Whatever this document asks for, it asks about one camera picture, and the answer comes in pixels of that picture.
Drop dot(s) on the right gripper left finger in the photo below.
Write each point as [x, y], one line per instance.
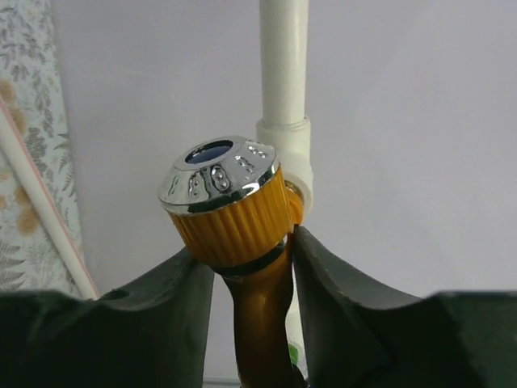
[151, 332]

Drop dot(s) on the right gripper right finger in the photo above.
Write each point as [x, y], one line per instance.
[359, 332]

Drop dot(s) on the orange water faucet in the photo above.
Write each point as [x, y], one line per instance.
[228, 200]

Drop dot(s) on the white PVC pipe frame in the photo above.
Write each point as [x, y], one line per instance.
[283, 125]

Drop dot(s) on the green water faucet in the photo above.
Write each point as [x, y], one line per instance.
[296, 353]

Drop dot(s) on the floral patterned table mat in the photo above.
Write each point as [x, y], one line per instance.
[31, 90]

